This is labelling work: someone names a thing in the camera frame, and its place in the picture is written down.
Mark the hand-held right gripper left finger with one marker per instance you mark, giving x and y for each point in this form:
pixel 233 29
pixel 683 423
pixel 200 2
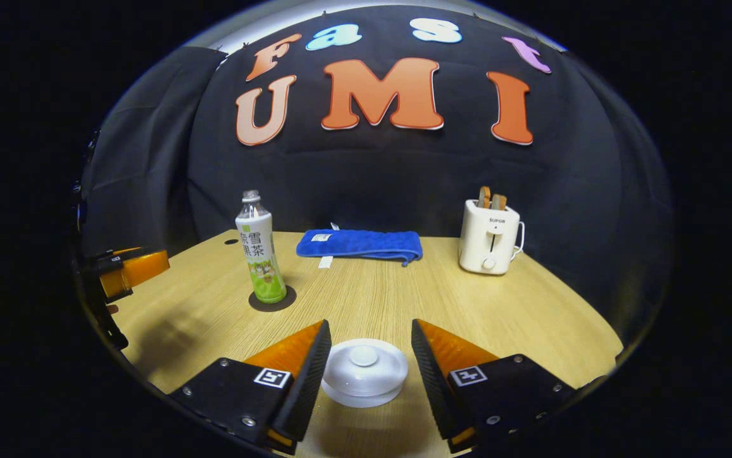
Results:
pixel 309 381

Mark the white teacup lid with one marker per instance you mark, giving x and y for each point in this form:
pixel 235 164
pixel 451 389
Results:
pixel 366 359

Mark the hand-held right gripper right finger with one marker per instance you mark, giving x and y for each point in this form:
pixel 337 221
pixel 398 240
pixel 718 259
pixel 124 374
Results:
pixel 433 381

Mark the blue towel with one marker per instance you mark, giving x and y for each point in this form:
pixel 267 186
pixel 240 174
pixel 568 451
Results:
pixel 359 243

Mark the white toaster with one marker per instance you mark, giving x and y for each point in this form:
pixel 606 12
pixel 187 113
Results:
pixel 487 245

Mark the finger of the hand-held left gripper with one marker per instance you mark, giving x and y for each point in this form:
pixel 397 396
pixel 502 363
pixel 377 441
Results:
pixel 140 270

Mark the white saucer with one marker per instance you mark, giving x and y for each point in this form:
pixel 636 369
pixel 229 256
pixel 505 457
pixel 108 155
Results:
pixel 359 401

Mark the clear water bottle green label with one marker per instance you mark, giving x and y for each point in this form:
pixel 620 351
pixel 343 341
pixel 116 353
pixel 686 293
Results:
pixel 261 254

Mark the toast slice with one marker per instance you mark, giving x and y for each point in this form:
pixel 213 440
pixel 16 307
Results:
pixel 484 197
pixel 499 202

